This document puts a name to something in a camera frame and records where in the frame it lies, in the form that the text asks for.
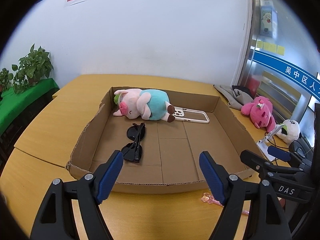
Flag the white clear phone case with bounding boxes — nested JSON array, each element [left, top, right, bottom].
[[174, 107, 210, 124]]

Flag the black sunglasses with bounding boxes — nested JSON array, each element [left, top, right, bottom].
[[121, 122, 146, 163]]

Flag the white desk stand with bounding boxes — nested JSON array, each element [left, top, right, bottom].
[[257, 124, 285, 161]]

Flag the white panda plush toy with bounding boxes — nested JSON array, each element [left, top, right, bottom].
[[276, 119, 300, 145]]

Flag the pink strawberry bear plush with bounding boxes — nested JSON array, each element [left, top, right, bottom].
[[240, 96, 276, 133]]

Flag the pink plastic toy wand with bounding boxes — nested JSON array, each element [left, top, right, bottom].
[[200, 192, 250, 215]]

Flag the grey folded cloth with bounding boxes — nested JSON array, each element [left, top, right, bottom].
[[213, 85, 254, 110]]

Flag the brown cardboard box tray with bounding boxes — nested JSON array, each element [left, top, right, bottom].
[[66, 88, 260, 194]]

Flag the pink pig plush toy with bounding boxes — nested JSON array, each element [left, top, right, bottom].
[[113, 88, 175, 122]]

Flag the green cloth covered shelf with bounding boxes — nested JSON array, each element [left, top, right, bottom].
[[1, 78, 59, 134]]

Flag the small left potted plant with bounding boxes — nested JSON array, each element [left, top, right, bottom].
[[0, 68, 14, 94]]

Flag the green potted plant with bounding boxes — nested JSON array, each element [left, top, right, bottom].
[[11, 44, 54, 94]]

